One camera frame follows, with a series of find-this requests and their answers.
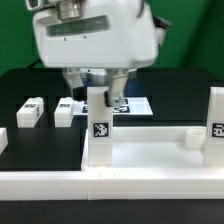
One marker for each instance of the marker tag base plate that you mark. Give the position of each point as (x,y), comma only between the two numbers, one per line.
(131,106)

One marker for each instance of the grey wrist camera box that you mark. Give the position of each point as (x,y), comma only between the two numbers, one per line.
(160,28)

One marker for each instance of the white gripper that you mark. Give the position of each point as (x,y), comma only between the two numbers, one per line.
(95,34)

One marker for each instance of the white left side block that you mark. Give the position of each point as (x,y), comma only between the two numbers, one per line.
(3,139)

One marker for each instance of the white desk top tray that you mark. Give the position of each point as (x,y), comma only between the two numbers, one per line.
(162,147)

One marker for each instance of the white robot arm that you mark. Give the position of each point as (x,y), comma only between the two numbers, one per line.
(100,71)

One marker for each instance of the white front fence bar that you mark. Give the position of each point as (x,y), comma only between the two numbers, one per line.
(98,185)

